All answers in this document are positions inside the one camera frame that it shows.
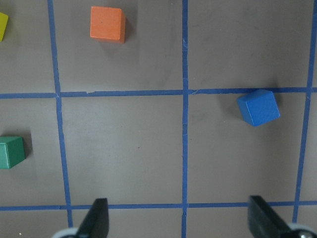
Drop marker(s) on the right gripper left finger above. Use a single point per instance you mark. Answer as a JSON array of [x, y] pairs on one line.
[[96, 222]]

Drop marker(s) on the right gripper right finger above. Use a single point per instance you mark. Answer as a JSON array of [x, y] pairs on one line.
[[264, 222]]

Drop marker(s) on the green wooden block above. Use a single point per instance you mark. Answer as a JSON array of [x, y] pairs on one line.
[[11, 151]]

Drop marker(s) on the blue wooden block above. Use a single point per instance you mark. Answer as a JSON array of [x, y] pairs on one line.
[[258, 107]]

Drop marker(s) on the orange wooden block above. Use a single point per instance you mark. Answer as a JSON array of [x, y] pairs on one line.
[[107, 24]]

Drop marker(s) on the yellow wooden block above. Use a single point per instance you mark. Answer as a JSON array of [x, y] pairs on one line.
[[3, 23]]

